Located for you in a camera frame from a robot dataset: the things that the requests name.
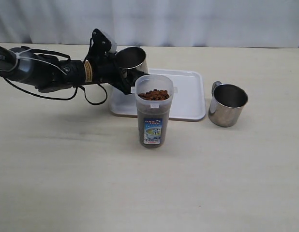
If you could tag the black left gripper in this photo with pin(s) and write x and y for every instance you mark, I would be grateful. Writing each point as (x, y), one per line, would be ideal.
(102, 52)

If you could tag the steel mug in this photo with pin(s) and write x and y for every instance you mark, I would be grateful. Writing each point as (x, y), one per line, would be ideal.
(226, 104)
(131, 59)

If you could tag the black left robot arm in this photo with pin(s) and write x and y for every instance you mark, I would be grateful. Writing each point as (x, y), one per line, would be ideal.
(50, 71)

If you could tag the clear plastic container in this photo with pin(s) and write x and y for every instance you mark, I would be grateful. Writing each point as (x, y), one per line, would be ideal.
(153, 94)

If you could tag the white plastic tray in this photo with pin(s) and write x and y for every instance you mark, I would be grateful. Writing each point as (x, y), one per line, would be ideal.
(188, 103)

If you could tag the white curtain backdrop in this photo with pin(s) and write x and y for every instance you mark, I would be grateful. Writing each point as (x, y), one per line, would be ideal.
(206, 23)

